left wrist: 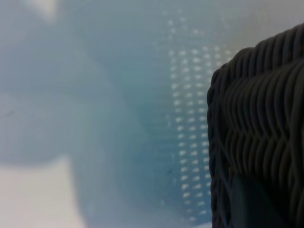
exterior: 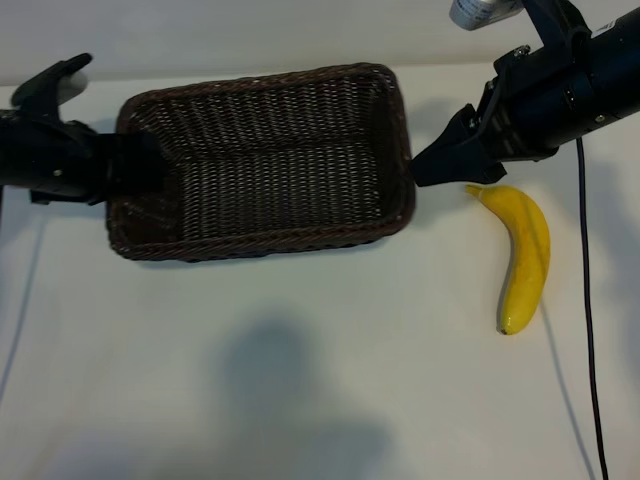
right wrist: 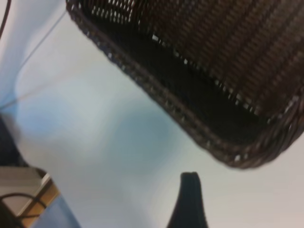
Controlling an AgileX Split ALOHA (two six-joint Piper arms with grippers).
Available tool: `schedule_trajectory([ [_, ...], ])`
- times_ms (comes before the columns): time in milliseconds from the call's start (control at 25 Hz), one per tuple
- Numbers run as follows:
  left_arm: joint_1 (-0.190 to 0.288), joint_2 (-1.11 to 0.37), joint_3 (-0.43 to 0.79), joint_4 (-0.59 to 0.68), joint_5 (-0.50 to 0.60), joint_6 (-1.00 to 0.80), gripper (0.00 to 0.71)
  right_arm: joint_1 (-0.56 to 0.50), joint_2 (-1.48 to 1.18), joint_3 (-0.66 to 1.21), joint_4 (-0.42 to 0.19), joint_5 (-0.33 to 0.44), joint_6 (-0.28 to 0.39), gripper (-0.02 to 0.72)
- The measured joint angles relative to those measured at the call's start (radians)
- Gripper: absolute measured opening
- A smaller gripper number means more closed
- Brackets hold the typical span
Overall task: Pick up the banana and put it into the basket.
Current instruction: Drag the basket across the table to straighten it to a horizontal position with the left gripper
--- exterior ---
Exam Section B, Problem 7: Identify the yellow banana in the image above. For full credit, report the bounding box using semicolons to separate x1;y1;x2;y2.
464;183;552;336

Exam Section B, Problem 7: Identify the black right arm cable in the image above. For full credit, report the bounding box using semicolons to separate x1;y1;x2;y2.
575;135;610;480

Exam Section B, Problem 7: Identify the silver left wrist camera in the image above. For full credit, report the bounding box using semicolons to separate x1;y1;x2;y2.
59;69;90;99

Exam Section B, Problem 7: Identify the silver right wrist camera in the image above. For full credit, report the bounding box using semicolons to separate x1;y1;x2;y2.
448;0;524;30

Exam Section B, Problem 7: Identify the black left camera bracket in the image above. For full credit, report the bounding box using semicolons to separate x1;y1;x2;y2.
12;52;94;124

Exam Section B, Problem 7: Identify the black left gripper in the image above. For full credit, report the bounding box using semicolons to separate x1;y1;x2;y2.
28;118;170;207

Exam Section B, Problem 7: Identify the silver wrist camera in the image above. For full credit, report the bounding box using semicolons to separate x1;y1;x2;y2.
59;69;90;99
448;0;524;30

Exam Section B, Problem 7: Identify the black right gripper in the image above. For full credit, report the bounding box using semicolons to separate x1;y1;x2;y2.
412;45;569;188

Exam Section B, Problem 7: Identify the black right camera bracket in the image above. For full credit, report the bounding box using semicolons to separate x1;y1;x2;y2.
519;0;594;54

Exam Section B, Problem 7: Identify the black camera bracket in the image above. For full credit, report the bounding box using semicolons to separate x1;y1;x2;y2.
519;0;594;54
12;52;94;124

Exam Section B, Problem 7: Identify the dark brown woven wicker basket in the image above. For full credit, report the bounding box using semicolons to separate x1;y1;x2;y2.
104;62;419;264

